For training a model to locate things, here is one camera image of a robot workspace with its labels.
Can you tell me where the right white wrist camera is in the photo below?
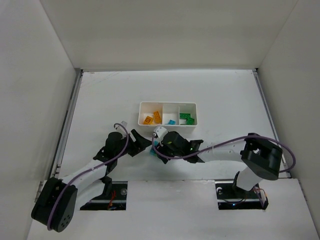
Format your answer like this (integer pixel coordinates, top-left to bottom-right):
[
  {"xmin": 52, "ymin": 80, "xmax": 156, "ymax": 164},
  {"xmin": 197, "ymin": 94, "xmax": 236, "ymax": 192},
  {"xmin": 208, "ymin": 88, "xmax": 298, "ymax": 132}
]
[{"xmin": 153, "ymin": 126, "xmax": 168, "ymax": 140}]

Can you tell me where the small green yellow lego piece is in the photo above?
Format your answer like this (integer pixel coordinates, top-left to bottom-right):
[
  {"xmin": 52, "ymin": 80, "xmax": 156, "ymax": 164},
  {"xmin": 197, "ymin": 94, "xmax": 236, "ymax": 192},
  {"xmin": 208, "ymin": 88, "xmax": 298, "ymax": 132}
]
[{"xmin": 185, "ymin": 117, "xmax": 195, "ymax": 126}]

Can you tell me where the multicolor lego cluster with frog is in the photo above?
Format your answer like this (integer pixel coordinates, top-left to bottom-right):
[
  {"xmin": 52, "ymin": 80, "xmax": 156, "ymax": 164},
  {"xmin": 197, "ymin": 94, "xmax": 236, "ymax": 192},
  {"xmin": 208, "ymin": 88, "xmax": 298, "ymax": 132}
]
[{"xmin": 149, "ymin": 141, "xmax": 158, "ymax": 156}]

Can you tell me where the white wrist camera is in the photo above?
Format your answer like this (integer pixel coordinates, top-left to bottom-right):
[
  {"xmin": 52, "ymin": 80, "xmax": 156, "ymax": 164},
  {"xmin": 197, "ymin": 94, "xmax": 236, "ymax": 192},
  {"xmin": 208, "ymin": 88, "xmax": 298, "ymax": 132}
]
[
  {"xmin": 114, "ymin": 121, "xmax": 128, "ymax": 137},
  {"xmin": 153, "ymin": 126, "xmax": 168, "ymax": 140}
]

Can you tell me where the blue square lego brick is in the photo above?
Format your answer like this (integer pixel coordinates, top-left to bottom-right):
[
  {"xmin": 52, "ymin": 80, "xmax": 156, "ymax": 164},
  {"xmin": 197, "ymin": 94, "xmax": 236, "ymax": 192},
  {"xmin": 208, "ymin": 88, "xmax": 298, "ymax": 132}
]
[{"xmin": 167, "ymin": 119, "xmax": 176, "ymax": 125}]

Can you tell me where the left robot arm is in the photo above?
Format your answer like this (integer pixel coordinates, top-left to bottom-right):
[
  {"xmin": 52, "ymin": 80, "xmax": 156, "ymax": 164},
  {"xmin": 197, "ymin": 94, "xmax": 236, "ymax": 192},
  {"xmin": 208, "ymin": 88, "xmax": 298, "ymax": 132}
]
[{"xmin": 31, "ymin": 129, "xmax": 152, "ymax": 233}]

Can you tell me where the yellow curved lego brick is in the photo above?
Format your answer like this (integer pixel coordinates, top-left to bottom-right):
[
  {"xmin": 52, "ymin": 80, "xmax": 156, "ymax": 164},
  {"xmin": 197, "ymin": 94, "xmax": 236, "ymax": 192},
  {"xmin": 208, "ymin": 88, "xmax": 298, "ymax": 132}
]
[{"xmin": 143, "ymin": 116, "xmax": 154, "ymax": 125}]

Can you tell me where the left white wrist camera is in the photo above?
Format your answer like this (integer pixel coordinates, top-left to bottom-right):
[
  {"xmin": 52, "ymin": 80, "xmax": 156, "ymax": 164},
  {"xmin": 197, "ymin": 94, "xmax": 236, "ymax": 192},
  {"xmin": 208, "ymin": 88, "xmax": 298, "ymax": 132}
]
[{"xmin": 114, "ymin": 121, "xmax": 128, "ymax": 137}]

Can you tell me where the white three-compartment tray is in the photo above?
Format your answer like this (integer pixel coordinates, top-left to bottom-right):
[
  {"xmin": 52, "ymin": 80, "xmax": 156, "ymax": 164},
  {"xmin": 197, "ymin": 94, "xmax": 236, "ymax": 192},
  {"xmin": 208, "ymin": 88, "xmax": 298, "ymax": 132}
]
[{"xmin": 137, "ymin": 101, "xmax": 198, "ymax": 132}]

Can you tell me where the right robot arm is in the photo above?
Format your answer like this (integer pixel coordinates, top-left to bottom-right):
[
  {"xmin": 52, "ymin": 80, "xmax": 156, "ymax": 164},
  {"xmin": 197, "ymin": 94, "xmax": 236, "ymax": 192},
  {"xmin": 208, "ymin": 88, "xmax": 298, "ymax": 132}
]
[{"xmin": 152, "ymin": 127, "xmax": 283, "ymax": 191}]

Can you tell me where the green lego plate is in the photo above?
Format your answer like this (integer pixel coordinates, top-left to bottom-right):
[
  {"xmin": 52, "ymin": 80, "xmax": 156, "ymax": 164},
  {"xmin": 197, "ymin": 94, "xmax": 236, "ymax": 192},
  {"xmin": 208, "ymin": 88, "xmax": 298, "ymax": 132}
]
[{"xmin": 179, "ymin": 113, "xmax": 191, "ymax": 119}]

